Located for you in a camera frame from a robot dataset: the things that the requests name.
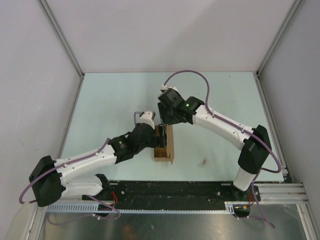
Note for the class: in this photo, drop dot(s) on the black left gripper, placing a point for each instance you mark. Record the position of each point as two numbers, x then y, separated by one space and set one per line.
161 140

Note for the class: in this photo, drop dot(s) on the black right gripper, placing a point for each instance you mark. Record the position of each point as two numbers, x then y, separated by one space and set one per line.
163 113

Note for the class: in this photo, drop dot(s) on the brown cardboard box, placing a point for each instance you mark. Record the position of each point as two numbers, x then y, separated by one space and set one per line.
166 154

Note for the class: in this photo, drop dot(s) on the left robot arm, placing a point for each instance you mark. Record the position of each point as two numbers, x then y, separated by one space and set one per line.
52 179

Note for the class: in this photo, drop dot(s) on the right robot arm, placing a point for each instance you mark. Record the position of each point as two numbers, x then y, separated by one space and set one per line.
253 142

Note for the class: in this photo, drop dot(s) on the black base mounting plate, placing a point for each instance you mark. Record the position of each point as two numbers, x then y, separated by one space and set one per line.
176 195

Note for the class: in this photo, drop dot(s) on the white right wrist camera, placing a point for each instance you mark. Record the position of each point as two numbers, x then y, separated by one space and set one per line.
165 87

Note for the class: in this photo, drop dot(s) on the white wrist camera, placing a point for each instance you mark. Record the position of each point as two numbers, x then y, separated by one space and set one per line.
147 117
165 87

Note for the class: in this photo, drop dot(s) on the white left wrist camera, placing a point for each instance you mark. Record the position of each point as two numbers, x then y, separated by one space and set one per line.
147 117

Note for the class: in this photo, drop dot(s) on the right aluminium corner post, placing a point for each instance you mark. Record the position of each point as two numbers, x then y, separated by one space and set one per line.
281 32

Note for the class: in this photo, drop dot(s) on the aluminium corner post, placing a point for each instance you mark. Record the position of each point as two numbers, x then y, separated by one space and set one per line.
281 32
48 13

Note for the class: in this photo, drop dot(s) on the grey slotted cable duct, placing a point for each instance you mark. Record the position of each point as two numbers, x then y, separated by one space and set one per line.
98 208

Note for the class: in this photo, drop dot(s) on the aluminium frame rail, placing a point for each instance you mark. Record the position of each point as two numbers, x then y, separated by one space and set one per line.
280 191

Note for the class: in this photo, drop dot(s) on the left aluminium corner post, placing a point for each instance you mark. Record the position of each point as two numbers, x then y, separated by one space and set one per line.
48 13

